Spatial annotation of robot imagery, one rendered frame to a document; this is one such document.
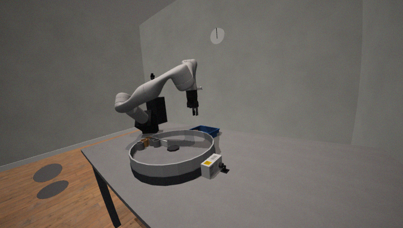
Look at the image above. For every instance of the blue plastic crate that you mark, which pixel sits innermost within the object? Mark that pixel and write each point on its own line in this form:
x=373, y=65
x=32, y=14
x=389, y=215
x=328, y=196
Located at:
x=210, y=130

